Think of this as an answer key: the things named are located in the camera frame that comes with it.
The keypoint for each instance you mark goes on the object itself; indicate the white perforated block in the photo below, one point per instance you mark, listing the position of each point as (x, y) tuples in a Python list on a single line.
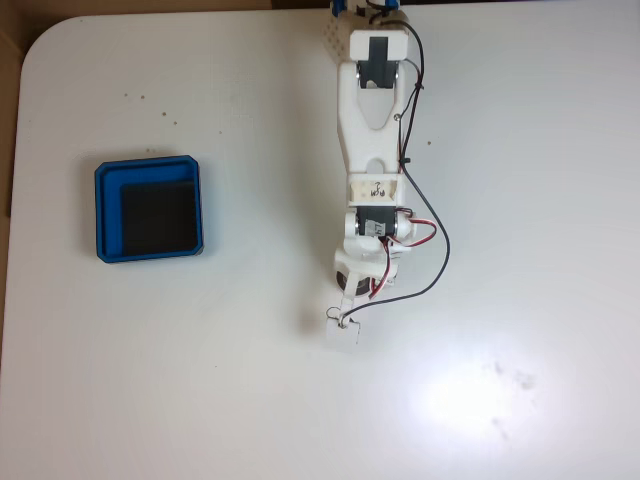
[(337, 37)]

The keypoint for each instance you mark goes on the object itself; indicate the white camera box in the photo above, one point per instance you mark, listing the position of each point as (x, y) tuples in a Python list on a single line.
[(342, 337)]

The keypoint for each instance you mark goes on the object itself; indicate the blue box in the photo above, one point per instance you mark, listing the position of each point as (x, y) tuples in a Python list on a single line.
[(107, 210)]

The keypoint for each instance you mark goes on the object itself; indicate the black foam pad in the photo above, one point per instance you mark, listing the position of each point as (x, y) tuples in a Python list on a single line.
[(160, 217)]

